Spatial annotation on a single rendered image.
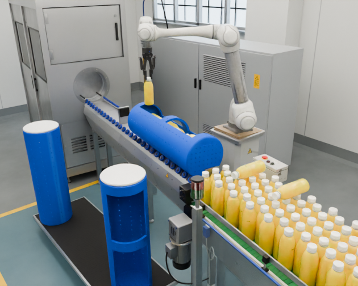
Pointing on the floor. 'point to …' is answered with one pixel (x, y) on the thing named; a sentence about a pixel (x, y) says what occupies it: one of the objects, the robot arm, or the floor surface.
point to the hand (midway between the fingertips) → (148, 74)
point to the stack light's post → (197, 245)
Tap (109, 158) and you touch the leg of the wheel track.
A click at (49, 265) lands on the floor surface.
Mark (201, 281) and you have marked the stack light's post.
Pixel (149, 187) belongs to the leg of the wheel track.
